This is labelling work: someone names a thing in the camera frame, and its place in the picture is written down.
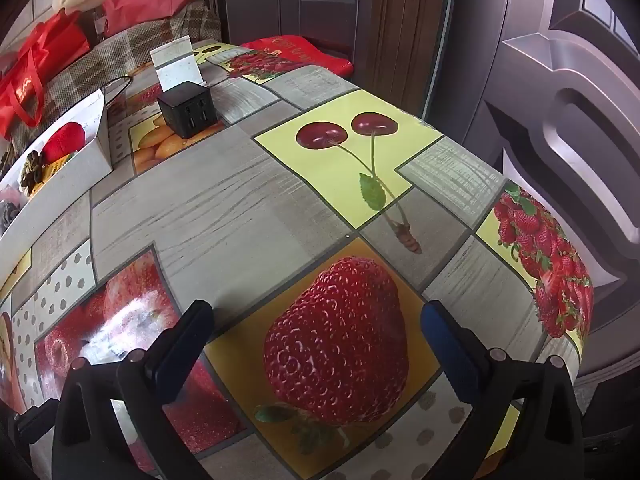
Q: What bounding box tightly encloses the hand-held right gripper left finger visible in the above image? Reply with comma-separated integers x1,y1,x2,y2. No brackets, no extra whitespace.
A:
52,300,216,480

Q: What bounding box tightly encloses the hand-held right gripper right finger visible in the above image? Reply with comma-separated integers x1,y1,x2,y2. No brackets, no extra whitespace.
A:
420,300,584,480

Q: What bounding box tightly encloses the white cardboard box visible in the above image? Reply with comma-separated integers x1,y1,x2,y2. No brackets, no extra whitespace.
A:
0,89,115,241

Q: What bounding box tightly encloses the brown braided scrunchie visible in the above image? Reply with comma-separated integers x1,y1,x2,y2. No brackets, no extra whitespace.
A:
20,151,47,193

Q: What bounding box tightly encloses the fruit print tablecloth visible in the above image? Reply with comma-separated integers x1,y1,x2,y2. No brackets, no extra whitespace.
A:
0,42,596,480

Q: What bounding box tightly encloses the navy patterned scrunchie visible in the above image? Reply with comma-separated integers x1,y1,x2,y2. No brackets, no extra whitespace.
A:
0,200,21,232

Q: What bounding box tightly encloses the yellow sponge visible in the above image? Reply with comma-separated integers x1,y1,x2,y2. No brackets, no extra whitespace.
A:
41,154,77,190

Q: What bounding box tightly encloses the black power cube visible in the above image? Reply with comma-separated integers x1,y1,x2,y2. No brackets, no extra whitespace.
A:
156,81,218,139

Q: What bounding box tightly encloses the red plush ball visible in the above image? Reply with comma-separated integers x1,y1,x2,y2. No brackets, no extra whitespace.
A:
41,121,86,163

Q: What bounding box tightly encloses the white paper card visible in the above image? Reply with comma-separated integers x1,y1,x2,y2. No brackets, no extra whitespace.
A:
150,35,203,92

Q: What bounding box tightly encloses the plaid cloth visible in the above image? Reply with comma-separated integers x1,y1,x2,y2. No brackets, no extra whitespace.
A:
10,0,223,153

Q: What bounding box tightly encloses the red cushion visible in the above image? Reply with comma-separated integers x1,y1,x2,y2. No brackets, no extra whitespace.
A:
239,35,353,78

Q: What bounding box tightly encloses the red tote bag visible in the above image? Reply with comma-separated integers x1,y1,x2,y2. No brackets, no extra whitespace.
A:
0,9,93,141

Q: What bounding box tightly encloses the black cable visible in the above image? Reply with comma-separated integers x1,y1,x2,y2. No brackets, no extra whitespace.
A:
102,76,135,107

